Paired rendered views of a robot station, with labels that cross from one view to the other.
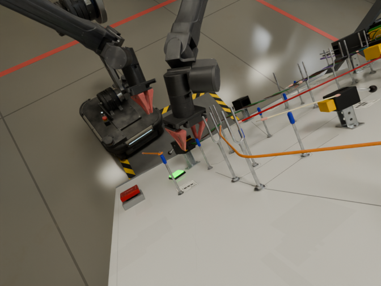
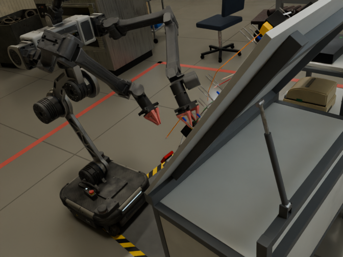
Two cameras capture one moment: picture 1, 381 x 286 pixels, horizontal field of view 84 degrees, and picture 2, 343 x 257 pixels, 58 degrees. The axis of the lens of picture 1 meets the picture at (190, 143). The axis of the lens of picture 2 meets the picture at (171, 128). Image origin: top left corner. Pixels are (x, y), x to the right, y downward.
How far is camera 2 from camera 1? 0.89 m
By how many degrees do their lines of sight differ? 27
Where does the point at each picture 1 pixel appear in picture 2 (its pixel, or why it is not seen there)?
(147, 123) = (135, 186)
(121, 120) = (108, 190)
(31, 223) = not seen: outside the picture
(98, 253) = not seen: outside the picture
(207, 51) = (170, 119)
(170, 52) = (170, 74)
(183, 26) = (172, 63)
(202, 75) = (190, 77)
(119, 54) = (140, 87)
